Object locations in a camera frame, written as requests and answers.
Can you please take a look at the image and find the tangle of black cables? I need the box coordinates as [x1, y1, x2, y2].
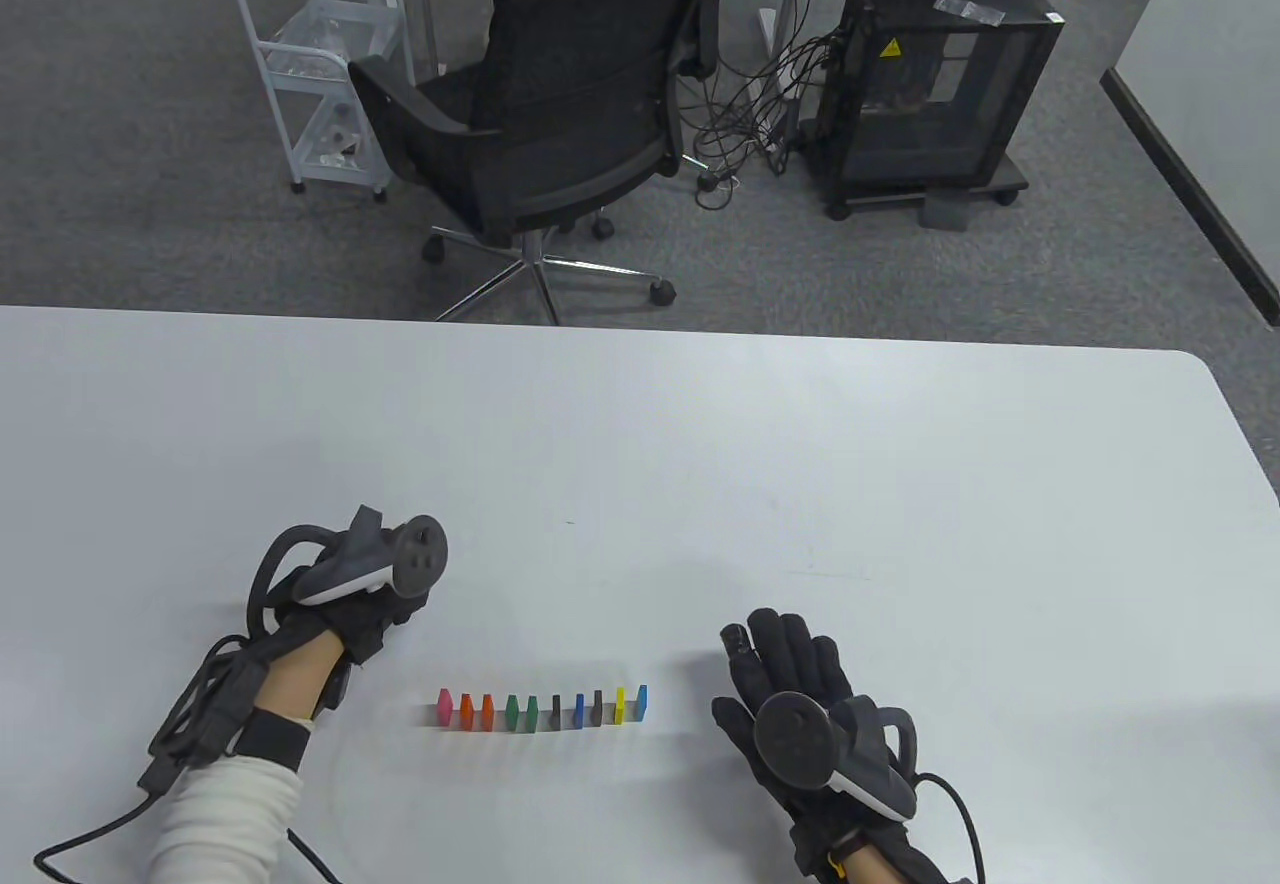
[678, 0, 851, 210]

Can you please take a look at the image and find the person's right forearm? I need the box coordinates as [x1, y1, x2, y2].
[830, 819, 976, 884]

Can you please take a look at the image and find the grey hand tracker controller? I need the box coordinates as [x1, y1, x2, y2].
[752, 692, 919, 820]
[248, 506, 448, 637]

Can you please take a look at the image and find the black mesh office chair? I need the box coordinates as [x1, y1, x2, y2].
[347, 0, 747, 327]

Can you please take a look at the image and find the person's left hand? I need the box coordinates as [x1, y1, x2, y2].
[262, 564, 433, 720]

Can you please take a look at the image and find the person's left forearm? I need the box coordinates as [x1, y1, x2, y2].
[145, 632, 343, 884]

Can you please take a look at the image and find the white wire trolley cart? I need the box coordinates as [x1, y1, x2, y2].
[232, 0, 417, 203]

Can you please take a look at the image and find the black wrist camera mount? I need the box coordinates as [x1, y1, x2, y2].
[138, 636, 313, 795]

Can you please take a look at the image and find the black cable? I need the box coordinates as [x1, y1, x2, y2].
[915, 772, 986, 884]
[33, 789, 346, 884]

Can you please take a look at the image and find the person's right hand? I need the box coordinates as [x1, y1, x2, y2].
[710, 608, 919, 875]

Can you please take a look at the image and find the black computer cabinet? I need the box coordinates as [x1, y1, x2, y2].
[818, 0, 1066, 221]

